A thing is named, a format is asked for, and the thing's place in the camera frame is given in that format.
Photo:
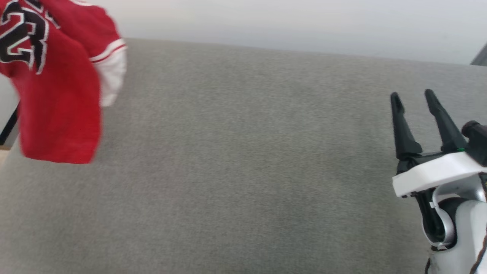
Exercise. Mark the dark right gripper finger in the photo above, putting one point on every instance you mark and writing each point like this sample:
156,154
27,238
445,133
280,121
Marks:
448,133
404,139

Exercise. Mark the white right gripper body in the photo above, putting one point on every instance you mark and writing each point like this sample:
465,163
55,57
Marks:
433,171

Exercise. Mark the red and white basketball jersey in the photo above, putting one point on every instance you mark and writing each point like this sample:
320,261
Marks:
61,102

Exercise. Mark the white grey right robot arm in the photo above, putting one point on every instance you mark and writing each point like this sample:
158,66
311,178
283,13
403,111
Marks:
462,236

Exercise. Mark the grey metal bar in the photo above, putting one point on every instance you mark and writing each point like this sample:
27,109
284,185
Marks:
481,57

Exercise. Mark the grey fabric sofa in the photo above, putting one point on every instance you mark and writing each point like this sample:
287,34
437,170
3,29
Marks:
243,171

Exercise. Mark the black slanted bar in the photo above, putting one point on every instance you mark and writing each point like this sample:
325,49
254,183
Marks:
8,127

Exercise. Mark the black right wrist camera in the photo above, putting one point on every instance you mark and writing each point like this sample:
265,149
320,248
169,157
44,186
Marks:
477,140

